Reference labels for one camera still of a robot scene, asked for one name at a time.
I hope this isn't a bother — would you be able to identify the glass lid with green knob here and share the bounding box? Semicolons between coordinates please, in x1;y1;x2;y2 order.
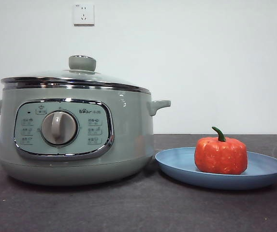
0;55;151;94

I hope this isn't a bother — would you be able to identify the orange pumpkin with green stem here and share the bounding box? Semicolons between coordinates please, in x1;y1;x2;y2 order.
194;126;248;174

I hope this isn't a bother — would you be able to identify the pale green electric steamer pot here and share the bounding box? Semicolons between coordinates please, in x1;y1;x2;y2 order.
0;83;172;187

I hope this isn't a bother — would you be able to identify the blue round plate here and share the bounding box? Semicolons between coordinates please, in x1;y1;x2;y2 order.
154;146;277;190

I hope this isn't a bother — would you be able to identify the white wall socket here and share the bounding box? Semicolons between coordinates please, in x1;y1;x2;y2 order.
73;3;95;26

